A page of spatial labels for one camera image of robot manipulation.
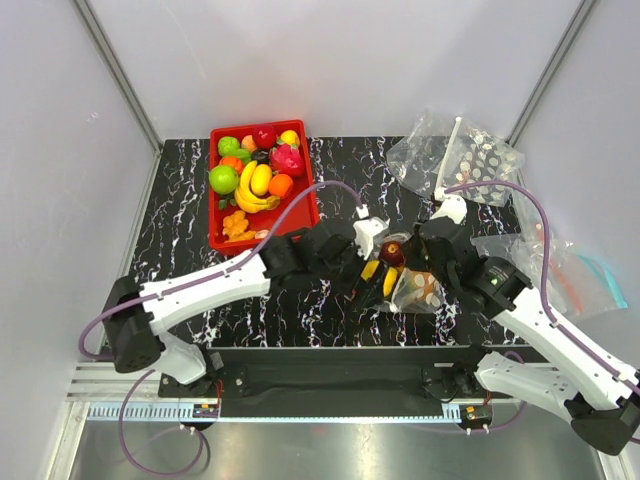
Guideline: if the toy banana bunch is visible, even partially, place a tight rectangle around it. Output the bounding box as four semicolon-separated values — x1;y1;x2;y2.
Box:
234;161;280;214

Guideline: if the polka dot zip bag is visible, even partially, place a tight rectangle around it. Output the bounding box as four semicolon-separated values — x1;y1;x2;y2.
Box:
349;234;447;315

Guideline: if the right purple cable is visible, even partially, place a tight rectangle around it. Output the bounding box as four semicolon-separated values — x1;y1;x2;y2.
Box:
442;180;640;399

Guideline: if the purple cable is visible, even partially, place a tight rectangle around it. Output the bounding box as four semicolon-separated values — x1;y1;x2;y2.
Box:
442;180;640;399
79;180;369;359

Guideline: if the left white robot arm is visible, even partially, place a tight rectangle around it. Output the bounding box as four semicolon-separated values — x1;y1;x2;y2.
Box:
103;218;385;396

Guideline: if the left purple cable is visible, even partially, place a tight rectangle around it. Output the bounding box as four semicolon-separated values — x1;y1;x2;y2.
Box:
79;180;369;359

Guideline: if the yellow toy bell pepper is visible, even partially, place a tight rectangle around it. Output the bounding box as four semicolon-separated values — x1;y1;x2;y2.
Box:
360;260;401;299

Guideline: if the yellow toy lemon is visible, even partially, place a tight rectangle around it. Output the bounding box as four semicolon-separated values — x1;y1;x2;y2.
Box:
279;129;300;148

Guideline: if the blue zipper plastic bag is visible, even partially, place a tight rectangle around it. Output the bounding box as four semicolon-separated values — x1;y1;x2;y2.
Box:
472;192;628;323

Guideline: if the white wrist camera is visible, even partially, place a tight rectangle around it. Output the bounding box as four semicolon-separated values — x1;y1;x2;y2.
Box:
430;194;467;225
353;217;389;259

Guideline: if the green toy pepper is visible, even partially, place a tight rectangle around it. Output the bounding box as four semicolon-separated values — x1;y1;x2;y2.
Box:
217;136;241;157

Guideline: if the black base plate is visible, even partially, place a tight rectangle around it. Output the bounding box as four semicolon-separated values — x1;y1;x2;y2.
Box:
159;347;487;421

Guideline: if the red plastic tray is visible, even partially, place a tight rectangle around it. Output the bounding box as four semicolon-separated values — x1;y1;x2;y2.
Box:
208;119;319;255

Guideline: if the clear zip bag pile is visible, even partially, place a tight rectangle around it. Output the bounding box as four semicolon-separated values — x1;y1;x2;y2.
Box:
386;109;454;198

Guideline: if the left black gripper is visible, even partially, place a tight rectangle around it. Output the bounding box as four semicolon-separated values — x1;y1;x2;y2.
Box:
312;240;389;309

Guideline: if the orange toy ginger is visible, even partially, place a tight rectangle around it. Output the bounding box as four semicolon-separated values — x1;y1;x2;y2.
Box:
222;210;256;243

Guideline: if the pink toy dragon fruit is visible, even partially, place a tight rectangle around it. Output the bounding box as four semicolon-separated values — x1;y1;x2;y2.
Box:
269;143;305;177

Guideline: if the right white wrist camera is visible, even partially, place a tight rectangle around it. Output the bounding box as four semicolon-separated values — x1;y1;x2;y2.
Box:
430;194;467;225

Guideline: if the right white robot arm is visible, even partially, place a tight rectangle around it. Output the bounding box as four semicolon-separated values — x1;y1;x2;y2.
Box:
409;217;639;456

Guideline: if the red toy pomegranate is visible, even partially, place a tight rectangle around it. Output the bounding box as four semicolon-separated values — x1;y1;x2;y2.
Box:
252;124;278;150

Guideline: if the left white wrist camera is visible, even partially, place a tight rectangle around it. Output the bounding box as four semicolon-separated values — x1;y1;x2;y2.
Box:
353;217;389;259

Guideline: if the orange toy fruit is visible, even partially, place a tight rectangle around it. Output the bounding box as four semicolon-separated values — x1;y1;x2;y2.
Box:
268;174;294;199

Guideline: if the dark red toy apple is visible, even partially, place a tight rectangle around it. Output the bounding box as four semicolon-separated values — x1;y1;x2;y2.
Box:
378;241;405;268

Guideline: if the green toy apple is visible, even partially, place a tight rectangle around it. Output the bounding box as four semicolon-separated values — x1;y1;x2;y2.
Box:
209;165;240;195

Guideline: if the yellow toy mango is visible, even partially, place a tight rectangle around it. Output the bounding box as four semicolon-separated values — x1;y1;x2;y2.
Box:
250;164;273;196

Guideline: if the toy pineapple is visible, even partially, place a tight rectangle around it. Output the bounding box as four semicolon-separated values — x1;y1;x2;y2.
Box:
391;269;444;313

